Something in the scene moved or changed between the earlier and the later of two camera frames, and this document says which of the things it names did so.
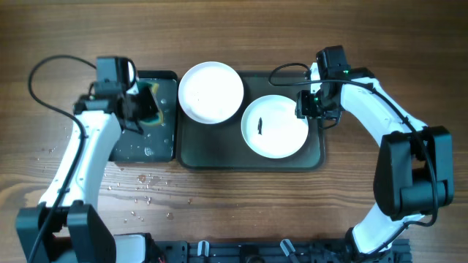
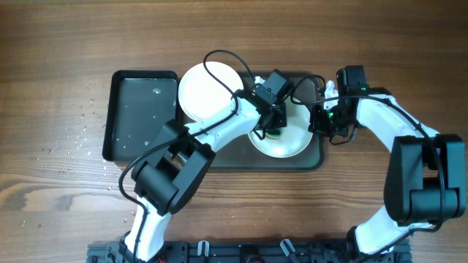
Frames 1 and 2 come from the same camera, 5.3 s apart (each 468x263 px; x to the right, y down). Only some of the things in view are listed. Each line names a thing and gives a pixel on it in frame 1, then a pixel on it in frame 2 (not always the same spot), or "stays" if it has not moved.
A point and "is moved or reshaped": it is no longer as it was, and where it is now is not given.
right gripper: x=303 y=104 → x=322 y=122
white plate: x=271 y=128 is moved or reshaped
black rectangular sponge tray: x=157 y=143 stays
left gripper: x=147 y=106 → x=275 y=119
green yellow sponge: x=154 y=89 → x=273 y=134
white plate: x=210 y=92 stays
